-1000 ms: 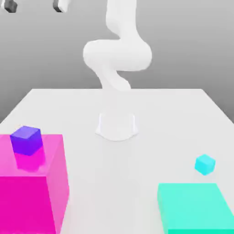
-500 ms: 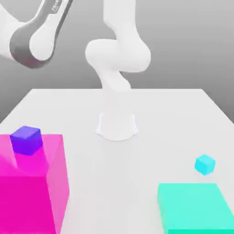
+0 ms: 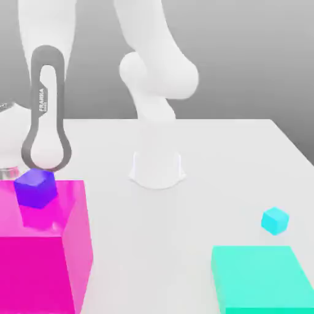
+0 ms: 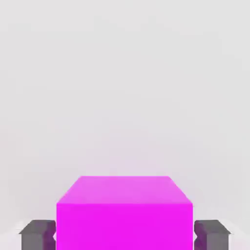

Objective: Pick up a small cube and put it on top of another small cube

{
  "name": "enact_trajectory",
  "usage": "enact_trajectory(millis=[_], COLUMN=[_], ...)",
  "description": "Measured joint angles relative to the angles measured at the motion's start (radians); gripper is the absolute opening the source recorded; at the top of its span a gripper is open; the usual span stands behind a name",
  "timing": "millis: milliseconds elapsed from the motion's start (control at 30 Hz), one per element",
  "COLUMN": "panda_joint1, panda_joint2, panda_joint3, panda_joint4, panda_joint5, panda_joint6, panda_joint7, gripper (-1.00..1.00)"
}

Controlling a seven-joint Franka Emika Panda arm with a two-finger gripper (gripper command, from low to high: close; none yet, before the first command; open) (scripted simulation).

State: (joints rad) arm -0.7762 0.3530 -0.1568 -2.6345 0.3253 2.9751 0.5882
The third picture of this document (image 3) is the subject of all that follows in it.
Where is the small purple cube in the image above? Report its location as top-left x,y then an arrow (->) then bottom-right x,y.
13,168 -> 58,210

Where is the small cyan cube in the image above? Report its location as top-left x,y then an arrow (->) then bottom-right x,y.
260,206 -> 290,237

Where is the large turquoise box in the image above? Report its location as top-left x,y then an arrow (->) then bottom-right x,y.
210,245 -> 314,314

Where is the large magenta box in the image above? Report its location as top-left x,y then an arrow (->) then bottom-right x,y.
0,179 -> 94,314

